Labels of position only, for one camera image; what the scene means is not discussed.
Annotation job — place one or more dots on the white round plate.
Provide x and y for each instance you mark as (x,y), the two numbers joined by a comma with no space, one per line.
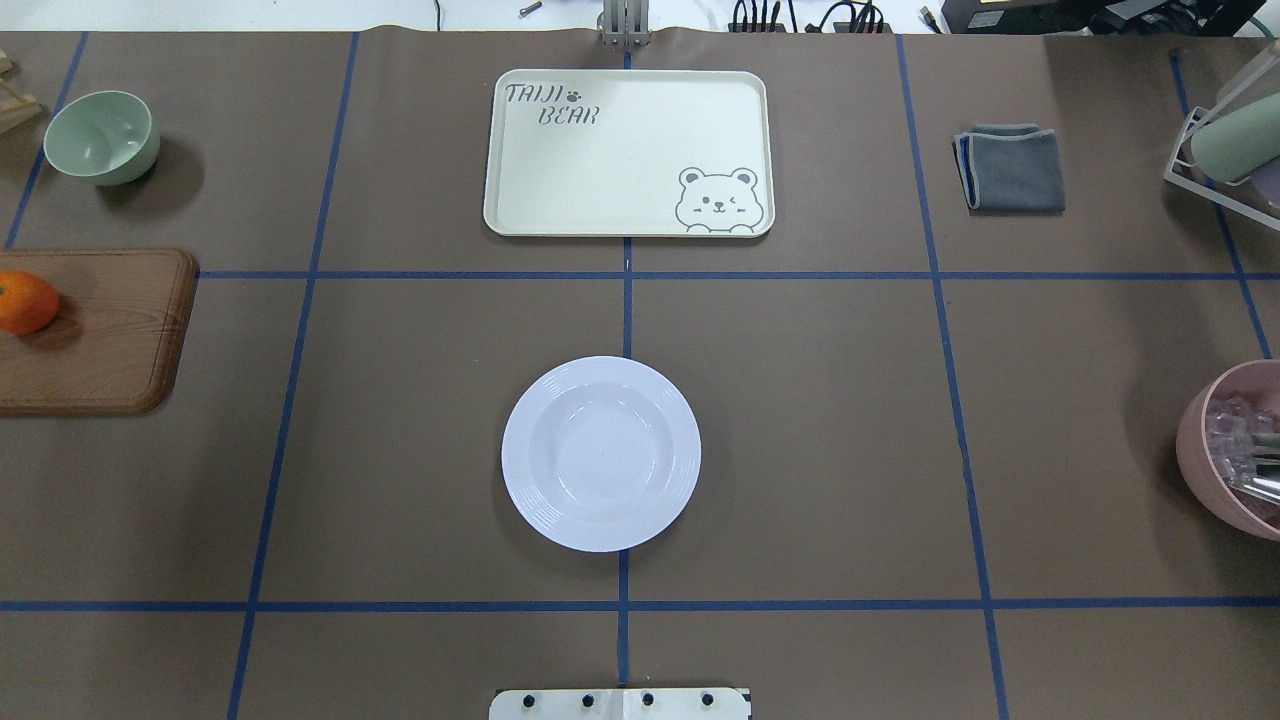
(601,454)

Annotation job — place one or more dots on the pink bowl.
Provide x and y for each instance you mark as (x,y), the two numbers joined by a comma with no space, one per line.
(1256,380)

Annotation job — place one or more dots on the green bowl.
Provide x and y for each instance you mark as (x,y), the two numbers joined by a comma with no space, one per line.
(105,139)

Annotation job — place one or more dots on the wooden mug rack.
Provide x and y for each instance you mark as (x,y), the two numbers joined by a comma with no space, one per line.
(16,108)

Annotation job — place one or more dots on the cream bear tray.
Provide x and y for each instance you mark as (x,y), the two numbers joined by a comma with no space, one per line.
(639,153)

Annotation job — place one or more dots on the wooden cutting board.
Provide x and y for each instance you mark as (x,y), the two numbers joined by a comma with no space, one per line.
(115,346)

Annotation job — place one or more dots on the black power strip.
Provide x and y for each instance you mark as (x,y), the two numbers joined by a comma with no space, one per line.
(826,18)

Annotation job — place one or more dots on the green cup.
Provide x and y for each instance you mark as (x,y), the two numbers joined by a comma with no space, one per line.
(1229,148)

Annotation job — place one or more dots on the orange fruit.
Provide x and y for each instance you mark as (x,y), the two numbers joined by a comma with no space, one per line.
(28,303)

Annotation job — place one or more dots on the white pedestal base plate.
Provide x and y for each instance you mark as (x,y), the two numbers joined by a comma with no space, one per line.
(623,703)

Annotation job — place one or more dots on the grey folded cloth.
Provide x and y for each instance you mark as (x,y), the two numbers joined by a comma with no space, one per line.
(1011,168)

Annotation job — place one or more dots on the metal camera post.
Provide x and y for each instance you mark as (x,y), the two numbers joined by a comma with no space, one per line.
(625,23)

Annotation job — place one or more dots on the clear ice cubes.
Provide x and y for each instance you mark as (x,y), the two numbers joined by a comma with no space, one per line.
(1232,415)

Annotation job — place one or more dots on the metal scoop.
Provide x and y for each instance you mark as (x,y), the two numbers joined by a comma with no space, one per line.
(1251,465)

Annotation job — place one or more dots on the white wire cup rack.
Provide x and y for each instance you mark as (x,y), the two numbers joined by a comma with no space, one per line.
(1254,198)

